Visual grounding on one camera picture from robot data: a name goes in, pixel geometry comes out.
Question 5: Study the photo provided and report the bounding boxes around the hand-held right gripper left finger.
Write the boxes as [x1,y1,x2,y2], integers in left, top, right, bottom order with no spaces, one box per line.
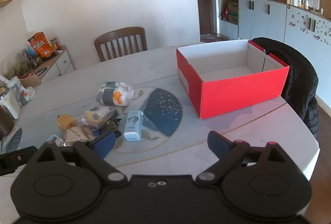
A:
[28,131,128,186]

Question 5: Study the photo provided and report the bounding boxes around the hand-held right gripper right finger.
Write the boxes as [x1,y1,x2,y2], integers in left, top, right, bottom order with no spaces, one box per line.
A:
[196,131,296,185]

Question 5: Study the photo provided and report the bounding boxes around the silver foil snack packet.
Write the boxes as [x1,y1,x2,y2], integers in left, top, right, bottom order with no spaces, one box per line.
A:
[63,127,96,147]

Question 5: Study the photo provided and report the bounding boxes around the blueberry print bread packet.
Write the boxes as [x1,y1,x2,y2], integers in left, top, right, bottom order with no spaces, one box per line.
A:
[78,106,117,128]

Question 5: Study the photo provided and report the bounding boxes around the light blue carton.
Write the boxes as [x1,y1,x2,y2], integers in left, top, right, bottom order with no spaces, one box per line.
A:
[123,110,144,142]

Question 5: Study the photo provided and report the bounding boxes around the brown bear plush toy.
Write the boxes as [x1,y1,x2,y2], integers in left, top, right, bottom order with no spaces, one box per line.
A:
[57,115,77,132]

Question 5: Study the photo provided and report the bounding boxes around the bagged white orange socks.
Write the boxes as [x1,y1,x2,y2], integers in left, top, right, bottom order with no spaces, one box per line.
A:
[96,81,134,107]

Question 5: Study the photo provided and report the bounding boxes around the red cardboard box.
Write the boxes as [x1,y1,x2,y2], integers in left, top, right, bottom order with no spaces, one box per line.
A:
[176,40,290,120]

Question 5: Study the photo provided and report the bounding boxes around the white patterned desktop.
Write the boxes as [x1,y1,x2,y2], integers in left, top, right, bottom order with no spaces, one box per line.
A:
[0,44,320,188]

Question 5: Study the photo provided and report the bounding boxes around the brown mug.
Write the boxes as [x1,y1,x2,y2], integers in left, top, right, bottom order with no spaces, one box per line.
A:
[0,108,15,140]

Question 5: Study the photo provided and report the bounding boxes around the blue cracker packet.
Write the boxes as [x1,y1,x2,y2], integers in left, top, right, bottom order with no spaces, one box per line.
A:
[47,134,65,147]

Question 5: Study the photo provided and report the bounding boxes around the white plastic jug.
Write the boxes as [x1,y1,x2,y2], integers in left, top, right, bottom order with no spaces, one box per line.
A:
[0,90,21,120]

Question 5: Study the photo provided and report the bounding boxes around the printed white bag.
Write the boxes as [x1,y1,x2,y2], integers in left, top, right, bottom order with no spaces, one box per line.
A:
[9,77,36,107]

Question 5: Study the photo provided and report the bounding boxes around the small cardboard box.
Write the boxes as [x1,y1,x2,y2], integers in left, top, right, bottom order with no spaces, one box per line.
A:
[19,73,43,87]

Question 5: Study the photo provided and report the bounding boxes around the white side cabinet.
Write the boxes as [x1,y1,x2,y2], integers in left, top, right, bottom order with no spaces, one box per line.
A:
[19,45,76,85]

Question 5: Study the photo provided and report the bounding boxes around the clear plastic terrarium box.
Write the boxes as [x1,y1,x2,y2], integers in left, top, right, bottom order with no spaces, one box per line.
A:
[1,49,29,80]

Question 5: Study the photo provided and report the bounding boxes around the black puffer jacket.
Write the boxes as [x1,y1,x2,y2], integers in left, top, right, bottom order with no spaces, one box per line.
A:
[251,37,319,140]

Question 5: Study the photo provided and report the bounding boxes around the patterned rug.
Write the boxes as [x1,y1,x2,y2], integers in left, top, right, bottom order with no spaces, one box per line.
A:
[200,35,226,43]

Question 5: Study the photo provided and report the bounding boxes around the brown wooden chair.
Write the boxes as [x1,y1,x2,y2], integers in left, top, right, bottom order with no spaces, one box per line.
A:
[94,27,148,62]

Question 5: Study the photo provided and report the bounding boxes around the orange snack bag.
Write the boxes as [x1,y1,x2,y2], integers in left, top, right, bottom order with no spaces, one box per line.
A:
[28,32,56,59]

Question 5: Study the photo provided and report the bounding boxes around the grey lower cabinet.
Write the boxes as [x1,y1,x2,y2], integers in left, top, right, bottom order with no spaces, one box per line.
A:
[238,0,287,44]

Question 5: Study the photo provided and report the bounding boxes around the large cardboard box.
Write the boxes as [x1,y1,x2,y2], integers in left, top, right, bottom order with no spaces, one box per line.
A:
[228,1,239,23]

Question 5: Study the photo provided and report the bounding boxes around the white sticker-covered cabinet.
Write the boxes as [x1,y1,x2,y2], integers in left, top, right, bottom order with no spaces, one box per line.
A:
[283,5,331,47]

